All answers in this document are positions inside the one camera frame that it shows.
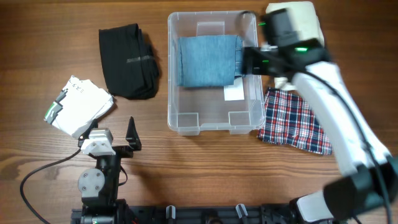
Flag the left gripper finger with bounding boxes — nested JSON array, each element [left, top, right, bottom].
[[126, 116, 142, 151], [78, 119, 98, 141]]

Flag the white printed shirt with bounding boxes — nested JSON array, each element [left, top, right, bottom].
[[44, 75, 113, 139]]

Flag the blue denim jeans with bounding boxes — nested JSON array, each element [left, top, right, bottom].
[[177, 35, 244, 88]]

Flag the black garment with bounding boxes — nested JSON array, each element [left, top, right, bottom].
[[98, 24, 159, 100]]

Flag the red plaid shirt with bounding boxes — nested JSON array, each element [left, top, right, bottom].
[[257, 87, 332, 155]]

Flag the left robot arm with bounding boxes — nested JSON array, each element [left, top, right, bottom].
[[71, 117, 142, 224]]

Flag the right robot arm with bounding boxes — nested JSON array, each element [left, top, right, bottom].
[[242, 9, 397, 223]]

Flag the white label in bin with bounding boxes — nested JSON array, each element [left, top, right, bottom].
[[224, 77, 244, 101]]

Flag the clear plastic storage bin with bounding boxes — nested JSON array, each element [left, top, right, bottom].
[[167, 11, 265, 136]]

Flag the folded cream white cloth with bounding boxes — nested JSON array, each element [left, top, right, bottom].
[[265, 1, 326, 91]]

